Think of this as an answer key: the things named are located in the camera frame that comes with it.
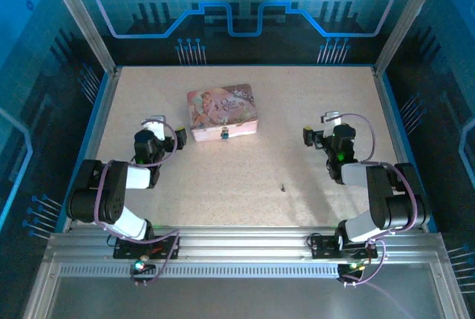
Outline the aluminium frame post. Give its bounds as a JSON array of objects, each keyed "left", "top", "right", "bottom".
[
  {"left": 373, "top": 0, "right": 448, "bottom": 75},
  {"left": 40, "top": 0, "right": 119, "bottom": 75}
]

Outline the small LED circuit board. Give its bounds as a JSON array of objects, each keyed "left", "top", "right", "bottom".
[
  {"left": 337, "top": 261, "right": 367, "bottom": 274},
  {"left": 129, "top": 255, "right": 157, "bottom": 272}
]

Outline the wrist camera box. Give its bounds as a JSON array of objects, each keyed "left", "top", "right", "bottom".
[
  {"left": 148, "top": 114, "right": 167, "bottom": 142},
  {"left": 321, "top": 111, "right": 341, "bottom": 139}
]

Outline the wide aluminium base rail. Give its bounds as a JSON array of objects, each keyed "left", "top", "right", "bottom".
[{"left": 43, "top": 225, "right": 452, "bottom": 264}]

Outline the grey metal panel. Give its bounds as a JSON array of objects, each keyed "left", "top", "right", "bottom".
[{"left": 46, "top": 276, "right": 445, "bottom": 319}]

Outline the pink illustrated tin box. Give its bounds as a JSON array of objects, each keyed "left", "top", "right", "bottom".
[{"left": 186, "top": 84, "right": 262, "bottom": 143}]

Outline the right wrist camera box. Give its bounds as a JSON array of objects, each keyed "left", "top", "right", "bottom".
[{"left": 321, "top": 111, "right": 341, "bottom": 139}]

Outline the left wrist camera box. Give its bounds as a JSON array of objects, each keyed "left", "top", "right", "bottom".
[{"left": 148, "top": 114, "right": 167, "bottom": 142}]

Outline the aluminium side rail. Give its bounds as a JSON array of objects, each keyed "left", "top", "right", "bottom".
[
  {"left": 61, "top": 66, "right": 122, "bottom": 233},
  {"left": 370, "top": 66, "right": 439, "bottom": 233}
]

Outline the slotted grey cable duct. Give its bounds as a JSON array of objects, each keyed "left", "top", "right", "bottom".
[{"left": 58, "top": 263, "right": 342, "bottom": 279}]

